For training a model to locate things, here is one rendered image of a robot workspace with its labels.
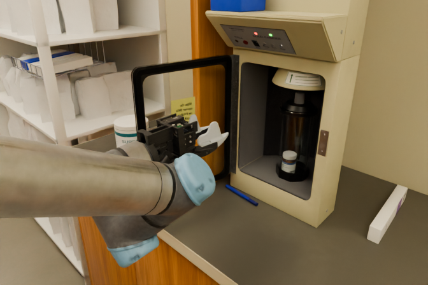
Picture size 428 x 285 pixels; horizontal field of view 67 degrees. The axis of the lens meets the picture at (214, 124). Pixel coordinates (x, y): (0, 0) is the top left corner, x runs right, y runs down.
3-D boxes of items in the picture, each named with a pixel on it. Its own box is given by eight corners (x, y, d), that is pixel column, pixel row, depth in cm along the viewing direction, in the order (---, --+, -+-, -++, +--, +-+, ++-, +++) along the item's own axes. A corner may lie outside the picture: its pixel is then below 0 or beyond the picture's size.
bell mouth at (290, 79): (292, 72, 104) (293, 55, 102) (346, 81, 93) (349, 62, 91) (259, 82, 92) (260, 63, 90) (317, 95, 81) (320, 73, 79)
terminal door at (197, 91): (229, 175, 108) (232, 53, 93) (145, 210, 91) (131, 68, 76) (228, 174, 108) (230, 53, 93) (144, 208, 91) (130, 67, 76)
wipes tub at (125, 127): (138, 144, 141) (135, 112, 136) (156, 154, 133) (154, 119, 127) (111, 154, 132) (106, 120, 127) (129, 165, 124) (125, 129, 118)
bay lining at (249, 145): (279, 145, 123) (286, 50, 110) (346, 168, 107) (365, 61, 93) (237, 168, 107) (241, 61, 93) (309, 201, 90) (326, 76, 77)
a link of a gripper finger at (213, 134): (235, 118, 72) (199, 128, 67) (235, 142, 74) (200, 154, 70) (227, 114, 74) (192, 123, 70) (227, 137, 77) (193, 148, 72)
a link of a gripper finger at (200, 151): (221, 144, 70) (185, 156, 66) (221, 150, 71) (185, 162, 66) (209, 137, 74) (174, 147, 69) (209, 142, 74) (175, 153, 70)
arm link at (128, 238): (158, 247, 48) (121, 183, 50) (110, 278, 52) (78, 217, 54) (184, 229, 55) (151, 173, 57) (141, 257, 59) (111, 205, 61)
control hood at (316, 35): (232, 45, 94) (233, 9, 90) (342, 60, 73) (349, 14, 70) (204, 50, 86) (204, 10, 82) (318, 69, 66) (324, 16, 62)
